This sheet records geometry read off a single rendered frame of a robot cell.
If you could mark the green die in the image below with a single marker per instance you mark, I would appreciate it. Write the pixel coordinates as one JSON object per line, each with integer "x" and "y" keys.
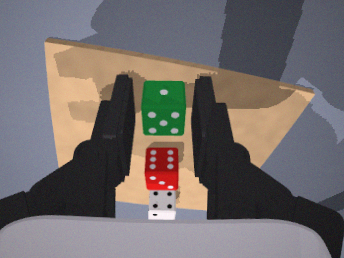
{"x": 163, "y": 108}

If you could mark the white die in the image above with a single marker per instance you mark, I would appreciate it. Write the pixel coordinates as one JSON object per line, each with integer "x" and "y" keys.
{"x": 162, "y": 204}

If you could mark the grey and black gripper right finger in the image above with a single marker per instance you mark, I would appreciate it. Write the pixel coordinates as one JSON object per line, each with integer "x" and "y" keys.
{"x": 236, "y": 187}

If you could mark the red die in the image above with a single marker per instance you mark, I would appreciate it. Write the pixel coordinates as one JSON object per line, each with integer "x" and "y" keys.
{"x": 162, "y": 168}

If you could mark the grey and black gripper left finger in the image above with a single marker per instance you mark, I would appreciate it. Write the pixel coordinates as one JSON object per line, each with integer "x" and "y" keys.
{"x": 86, "y": 183}

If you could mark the tan mat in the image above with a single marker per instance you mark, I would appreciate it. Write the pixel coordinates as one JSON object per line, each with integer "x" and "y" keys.
{"x": 261, "y": 110}

